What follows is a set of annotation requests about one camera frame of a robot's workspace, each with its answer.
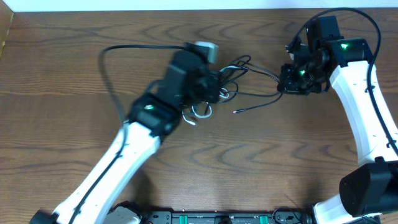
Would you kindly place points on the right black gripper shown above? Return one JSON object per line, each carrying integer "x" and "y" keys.
{"x": 288, "y": 81}

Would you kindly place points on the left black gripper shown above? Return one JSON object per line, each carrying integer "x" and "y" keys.
{"x": 206, "y": 83}

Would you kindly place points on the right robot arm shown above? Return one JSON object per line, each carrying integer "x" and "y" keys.
{"x": 329, "y": 60}

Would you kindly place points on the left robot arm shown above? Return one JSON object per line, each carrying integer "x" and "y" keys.
{"x": 152, "y": 117}

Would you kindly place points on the cardboard box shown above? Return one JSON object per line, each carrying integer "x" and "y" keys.
{"x": 6, "y": 18}

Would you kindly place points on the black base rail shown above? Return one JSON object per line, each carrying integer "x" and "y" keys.
{"x": 123, "y": 215}

